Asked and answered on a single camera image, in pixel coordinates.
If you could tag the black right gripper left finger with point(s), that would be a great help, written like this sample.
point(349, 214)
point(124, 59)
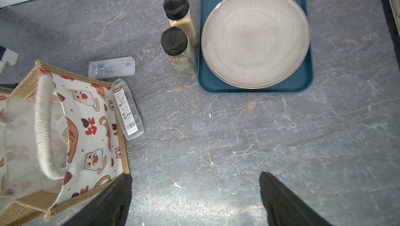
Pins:
point(109, 208)

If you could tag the grey round plate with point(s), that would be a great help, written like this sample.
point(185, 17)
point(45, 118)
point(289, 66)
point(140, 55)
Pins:
point(254, 44)

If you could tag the spice jar black lid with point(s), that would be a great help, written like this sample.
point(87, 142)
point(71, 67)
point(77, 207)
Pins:
point(179, 51)
point(178, 13)

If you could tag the clear compass case barcode label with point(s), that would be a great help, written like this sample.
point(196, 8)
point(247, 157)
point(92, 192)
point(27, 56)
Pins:
point(126, 111)

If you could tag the burlap canvas tote bag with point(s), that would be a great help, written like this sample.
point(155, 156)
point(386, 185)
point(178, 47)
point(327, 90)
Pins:
point(61, 143)

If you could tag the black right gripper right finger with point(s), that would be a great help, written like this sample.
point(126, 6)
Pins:
point(284, 208)

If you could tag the clear compass case blue insert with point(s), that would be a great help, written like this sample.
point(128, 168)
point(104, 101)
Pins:
point(112, 68)

